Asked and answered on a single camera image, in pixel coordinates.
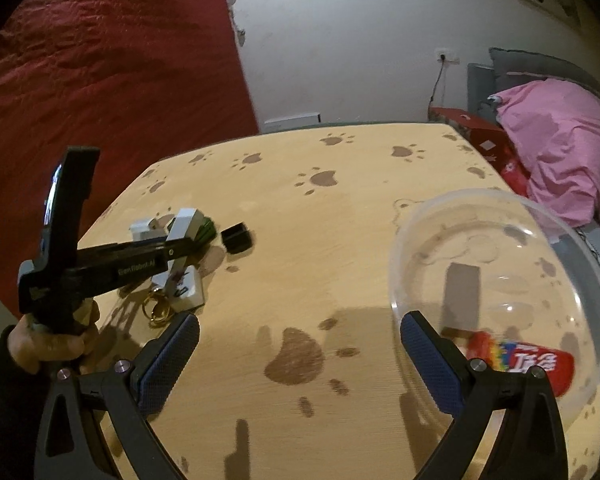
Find red snack packet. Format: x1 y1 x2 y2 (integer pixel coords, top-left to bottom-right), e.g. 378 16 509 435
466 332 576 396

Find mahjong tile keychain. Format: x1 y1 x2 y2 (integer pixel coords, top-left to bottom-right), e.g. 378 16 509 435
142 264 206 328

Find white foam block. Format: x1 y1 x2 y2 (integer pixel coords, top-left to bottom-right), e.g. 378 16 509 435
151 207 206 291

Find small black square cap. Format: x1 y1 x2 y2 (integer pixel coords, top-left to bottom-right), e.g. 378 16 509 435
221 222 253 255

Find left hand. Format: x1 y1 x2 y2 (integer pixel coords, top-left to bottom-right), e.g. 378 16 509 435
7 301 99 375

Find white power adapter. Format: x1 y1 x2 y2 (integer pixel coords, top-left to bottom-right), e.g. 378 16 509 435
130 218 166 242

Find clear plastic bowl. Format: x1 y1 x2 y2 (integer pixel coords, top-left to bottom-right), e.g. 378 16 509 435
389 188 600 426

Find red curtain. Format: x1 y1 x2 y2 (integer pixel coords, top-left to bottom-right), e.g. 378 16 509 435
0 0 258 310

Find white baseboard heater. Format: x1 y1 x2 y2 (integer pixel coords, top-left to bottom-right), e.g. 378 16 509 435
261 113 321 133

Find pink duvet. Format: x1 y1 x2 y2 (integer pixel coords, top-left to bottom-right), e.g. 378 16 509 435
493 79 600 228

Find red gift box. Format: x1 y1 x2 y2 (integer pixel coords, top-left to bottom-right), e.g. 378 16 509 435
428 106 529 197

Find grey headboard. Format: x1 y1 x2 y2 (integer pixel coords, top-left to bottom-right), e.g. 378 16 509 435
467 47 600 113

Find green keychain case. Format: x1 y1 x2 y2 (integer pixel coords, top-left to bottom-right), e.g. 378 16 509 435
194 217 216 248

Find black power cable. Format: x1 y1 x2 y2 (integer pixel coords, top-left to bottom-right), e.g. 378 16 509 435
427 56 449 111

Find white wall socket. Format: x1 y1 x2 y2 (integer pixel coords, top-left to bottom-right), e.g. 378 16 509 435
434 48 460 64

